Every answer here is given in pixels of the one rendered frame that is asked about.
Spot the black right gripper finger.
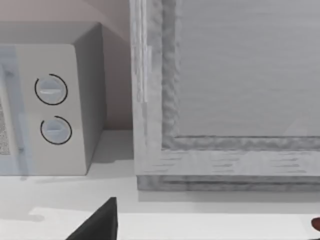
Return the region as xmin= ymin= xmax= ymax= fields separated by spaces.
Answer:
xmin=65 ymin=196 xmax=118 ymax=240

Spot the pale round microwave knob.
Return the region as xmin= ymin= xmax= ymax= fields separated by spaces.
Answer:
xmin=40 ymin=115 xmax=73 ymax=145
xmin=34 ymin=73 xmax=69 ymax=106

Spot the pale microwave oven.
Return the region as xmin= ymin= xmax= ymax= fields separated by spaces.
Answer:
xmin=0 ymin=21 xmax=108 ymax=177

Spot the grey cabinet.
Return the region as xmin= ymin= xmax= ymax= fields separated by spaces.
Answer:
xmin=129 ymin=0 xmax=320 ymax=193

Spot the pale blue microwave door handle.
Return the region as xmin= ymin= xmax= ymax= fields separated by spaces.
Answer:
xmin=0 ymin=47 xmax=33 ymax=181

